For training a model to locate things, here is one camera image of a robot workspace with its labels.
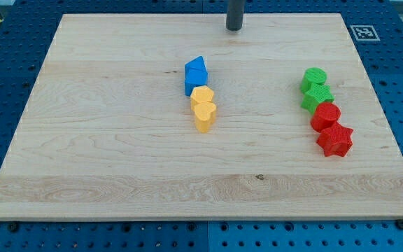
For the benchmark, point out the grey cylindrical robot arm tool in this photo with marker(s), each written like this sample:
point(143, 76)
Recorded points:
point(235, 14)

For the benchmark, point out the light wooden board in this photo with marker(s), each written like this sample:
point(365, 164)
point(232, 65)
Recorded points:
point(108, 133)

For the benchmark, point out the yellow heart block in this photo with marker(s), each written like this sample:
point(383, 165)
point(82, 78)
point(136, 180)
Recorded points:
point(205, 115)

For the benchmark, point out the yellow pentagon block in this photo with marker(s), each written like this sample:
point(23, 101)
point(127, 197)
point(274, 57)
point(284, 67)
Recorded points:
point(201, 94)

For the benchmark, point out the blue cube block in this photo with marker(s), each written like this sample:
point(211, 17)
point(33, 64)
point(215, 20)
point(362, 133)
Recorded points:
point(194, 78)

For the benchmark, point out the blue triangle block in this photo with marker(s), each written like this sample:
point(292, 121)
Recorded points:
point(195, 66)

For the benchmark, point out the green star block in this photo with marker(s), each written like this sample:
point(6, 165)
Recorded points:
point(316, 95)

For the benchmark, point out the green cylinder block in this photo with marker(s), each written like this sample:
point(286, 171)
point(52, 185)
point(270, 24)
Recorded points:
point(313, 75)

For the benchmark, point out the red cylinder block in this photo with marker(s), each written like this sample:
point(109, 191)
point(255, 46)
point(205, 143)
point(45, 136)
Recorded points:
point(325, 115)

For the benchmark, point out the red star block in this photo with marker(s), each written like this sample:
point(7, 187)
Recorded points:
point(335, 140)

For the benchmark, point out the white fiducial marker tag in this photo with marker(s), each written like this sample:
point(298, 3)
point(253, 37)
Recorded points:
point(363, 32)

